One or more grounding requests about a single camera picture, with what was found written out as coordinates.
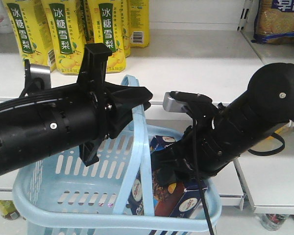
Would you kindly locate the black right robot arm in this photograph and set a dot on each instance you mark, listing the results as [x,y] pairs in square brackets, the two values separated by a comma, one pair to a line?
[219,134]

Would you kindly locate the yellow pear drink carton three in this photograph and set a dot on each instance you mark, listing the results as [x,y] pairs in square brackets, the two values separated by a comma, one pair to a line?
[108,29]

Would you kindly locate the white store shelving unit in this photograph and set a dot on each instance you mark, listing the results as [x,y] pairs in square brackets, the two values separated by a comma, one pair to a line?
[205,46]

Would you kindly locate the round cracker blue bag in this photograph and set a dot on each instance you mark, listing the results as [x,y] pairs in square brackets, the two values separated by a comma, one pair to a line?
[274,22]

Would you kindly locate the yellow pear drink carton one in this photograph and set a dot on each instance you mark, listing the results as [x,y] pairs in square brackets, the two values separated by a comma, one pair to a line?
[31,31]

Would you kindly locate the yellow pear drink carton two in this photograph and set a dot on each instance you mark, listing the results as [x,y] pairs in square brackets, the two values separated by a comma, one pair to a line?
[67,34]

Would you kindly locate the yellow pear drink carton four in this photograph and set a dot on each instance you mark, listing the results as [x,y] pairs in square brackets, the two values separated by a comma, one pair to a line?
[135,20]

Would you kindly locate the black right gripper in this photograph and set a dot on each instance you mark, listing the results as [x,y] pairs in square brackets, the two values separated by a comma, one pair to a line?
[196,155]

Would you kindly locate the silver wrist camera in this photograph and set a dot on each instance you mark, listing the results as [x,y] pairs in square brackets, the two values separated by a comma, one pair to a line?
[179,102]
[39,72]

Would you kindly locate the light blue plastic basket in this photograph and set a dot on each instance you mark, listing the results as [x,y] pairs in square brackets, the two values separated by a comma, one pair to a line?
[59,195]

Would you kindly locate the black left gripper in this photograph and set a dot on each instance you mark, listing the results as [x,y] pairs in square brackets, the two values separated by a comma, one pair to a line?
[75,115]

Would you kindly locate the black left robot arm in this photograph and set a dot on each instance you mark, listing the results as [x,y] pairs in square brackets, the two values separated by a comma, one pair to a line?
[15,148]

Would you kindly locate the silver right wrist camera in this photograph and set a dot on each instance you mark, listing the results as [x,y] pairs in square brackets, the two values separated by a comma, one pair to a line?
[179,102]

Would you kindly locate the blue chocolate cookie box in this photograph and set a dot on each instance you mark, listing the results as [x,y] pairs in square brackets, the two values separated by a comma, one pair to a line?
[178,199]

